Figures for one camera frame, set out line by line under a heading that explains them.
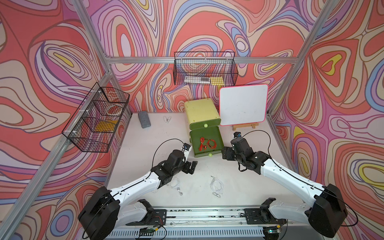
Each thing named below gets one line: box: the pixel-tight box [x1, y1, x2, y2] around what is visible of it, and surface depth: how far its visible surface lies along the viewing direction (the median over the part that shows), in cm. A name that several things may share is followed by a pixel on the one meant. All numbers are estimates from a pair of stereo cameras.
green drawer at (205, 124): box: [189, 118, 221, 131], surface depth 89 cm
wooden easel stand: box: [232, 123, 259, 131], surface depth 108 cm
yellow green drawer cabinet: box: [184, 98, 222, 131], surface depth 93 cm
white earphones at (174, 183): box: [166, 177, 183, 196], surface depth 86 cm
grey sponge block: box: [138, 111, 151, 129], surface depth 116 cm
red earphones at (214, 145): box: [207, 139, 217, 149], surface depth 96 cm
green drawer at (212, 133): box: [189, 126, 225, 158], surface depth 95 cm
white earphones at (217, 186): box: [210, 175, 224, 198], surface depth 85 cm
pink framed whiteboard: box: [219, 84, 269, 126], surface depth 104 cm
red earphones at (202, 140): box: [198, 137, 207, 152], surface depth 95 cm
